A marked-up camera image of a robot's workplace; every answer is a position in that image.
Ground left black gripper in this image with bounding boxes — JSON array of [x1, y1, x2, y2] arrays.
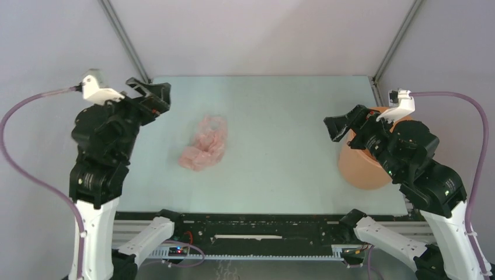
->
[[100, 75, 172, 159]]

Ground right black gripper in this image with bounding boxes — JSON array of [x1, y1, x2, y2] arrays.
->
[[322, 103, 402, 179]]

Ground orange trash bin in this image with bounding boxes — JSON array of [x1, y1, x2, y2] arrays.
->
[[338, 107, 411, 190]]

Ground pink plastic trash bag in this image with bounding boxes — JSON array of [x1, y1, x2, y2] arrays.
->
[[178, 115, 228, 172]]

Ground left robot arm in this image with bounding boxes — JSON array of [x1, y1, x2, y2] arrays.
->
[[69, 73, 184, 279]]

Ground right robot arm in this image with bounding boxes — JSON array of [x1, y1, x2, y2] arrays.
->
[[324, 105, 494, 279]]

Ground small electronics board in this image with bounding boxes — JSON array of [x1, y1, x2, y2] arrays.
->
[[168, 247, 189, 257]]

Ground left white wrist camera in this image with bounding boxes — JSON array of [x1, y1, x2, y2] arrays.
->
[[82, 69, 125, 106]]

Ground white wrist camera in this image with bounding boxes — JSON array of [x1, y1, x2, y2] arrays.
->
[[82, 69, 125, 106], [377, 89, 415, 123]]

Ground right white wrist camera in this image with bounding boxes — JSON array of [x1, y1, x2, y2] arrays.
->
[[377, 89, 415, 123]]

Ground left corner frame post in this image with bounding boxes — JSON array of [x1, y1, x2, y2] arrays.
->
[[97, 0, 152, 82]]

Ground corner frame post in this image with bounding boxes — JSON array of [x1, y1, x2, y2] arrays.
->
[[97, 0, 152, 82], [372, 0, 424, 85]]

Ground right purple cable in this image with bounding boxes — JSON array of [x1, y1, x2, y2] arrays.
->
[[410, 91, 493, 277]]

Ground purple cable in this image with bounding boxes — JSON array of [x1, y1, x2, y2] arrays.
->
[[410, 91, 493, 277], [0, 86, 86, 280]]

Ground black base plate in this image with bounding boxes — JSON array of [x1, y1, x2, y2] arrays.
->
[[116, 209, 364, 257]]

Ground aluminium frame rail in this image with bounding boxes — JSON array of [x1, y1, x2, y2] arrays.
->
[[112, 220, 438, 262]]

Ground right corner frame post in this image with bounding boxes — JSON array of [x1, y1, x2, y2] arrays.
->
[[372, 0, 424, 85]]

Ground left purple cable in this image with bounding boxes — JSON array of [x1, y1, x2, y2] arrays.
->
[[0, 86, 86, 280]]

